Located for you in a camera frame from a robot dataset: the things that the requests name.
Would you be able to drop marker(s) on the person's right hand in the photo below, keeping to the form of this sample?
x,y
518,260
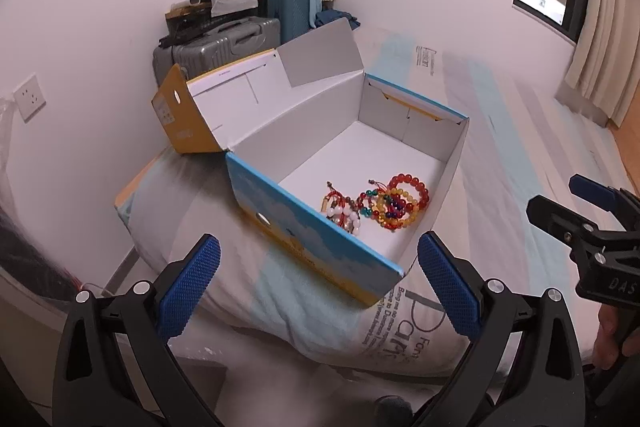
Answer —
x,y
607,337

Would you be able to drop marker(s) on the white wall socket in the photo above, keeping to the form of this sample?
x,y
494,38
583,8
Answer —
x,y
30,98

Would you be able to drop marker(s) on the grey hard suitcase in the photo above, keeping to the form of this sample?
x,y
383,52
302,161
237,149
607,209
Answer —
x,y
220,42

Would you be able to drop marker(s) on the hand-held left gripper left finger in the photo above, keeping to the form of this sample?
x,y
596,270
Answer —
x,y
190,287

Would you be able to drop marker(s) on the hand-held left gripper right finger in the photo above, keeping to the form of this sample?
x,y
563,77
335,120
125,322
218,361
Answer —
x,y
450,287

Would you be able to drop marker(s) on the bed frame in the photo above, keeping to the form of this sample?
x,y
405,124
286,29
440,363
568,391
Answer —
x,y
122,269

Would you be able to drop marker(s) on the blue clothes pile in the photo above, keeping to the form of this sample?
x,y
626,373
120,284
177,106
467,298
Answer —
x,y
335,17

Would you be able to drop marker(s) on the teal hard suitcase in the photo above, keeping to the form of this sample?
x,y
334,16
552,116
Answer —
x,y
290,12

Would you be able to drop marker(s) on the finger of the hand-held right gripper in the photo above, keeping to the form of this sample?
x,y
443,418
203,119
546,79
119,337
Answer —
x,y
592,191
555,217

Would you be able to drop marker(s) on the blue and yellow cardboard box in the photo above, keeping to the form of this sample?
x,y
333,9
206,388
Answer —
x,y
300,227

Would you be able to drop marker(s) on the black and yellow box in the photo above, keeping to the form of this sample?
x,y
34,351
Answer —
x,y
187,14

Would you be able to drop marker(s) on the striped mattress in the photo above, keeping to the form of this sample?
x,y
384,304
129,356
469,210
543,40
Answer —
x,y
500,167

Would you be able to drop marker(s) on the light blue towel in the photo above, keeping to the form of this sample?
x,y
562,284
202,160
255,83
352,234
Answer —
x,y
315,2

